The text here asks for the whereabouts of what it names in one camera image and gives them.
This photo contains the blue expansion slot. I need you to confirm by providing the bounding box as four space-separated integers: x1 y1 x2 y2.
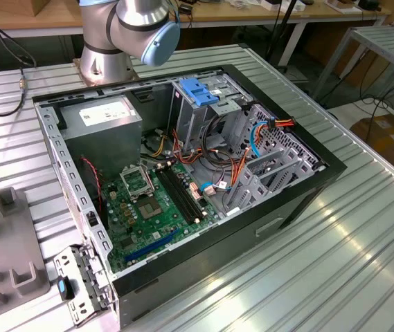
123 230 180 264

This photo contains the green motherboard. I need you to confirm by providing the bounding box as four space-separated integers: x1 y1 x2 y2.
101 160 224 274

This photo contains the CPU socket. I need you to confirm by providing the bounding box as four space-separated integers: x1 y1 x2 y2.
136 196 165 221

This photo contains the metal slat side table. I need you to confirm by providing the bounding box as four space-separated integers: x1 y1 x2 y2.
312 26 394 101

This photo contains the grey parts rack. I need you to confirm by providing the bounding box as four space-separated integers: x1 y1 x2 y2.
0 186 52 317

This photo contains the red black twisted wire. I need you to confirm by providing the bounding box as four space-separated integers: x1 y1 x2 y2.
80 156 105 212

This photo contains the metal disk bay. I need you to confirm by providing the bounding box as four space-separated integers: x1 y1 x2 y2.
222 103 325 217

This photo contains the metal optical drive cage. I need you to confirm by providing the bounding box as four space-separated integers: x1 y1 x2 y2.
167 72 255 155

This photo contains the orange red disk power wire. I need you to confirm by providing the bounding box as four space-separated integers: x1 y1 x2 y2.
254 116 296 148

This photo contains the grey power supply unit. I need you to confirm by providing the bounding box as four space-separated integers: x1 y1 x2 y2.
57 95 144 181

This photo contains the large brown cardboard box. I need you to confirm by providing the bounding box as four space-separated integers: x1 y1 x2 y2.
350 116 394 181

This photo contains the white box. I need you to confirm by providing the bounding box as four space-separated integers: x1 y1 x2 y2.
260 0 307 12

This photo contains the orange red wire bundle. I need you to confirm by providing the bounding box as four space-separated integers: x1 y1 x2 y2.
171 128 253 191

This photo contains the wooden block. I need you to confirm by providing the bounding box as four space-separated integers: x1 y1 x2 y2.
324 0 362 14

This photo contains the blue plastic drive latch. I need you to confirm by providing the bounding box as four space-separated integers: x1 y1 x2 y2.
179 77 220 108

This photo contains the black cable with silver connector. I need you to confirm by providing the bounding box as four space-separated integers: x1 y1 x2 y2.
0 6 38 118

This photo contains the metal slot bracket cover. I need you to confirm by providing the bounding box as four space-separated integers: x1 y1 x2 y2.
53 243 114 328

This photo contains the black RAM slot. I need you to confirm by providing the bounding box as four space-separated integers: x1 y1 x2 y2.
161 167 198 222
156 169 193 224
165 166 202 219
170 165 206 217

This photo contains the metal socket cover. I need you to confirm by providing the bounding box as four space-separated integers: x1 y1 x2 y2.
119 165 156 203

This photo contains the blue data wire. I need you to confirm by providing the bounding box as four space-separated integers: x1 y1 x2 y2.
199 119 276 196

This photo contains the black open PC case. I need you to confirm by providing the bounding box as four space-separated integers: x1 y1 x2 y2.
32 64 348 329

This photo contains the yellow black wire bundle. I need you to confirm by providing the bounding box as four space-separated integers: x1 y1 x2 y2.
143 133 172 158

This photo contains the black blue release latch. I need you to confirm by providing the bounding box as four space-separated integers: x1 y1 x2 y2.
57 275 75 301

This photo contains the wooden desk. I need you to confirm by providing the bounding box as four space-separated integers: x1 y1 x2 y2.
0 0 391 66

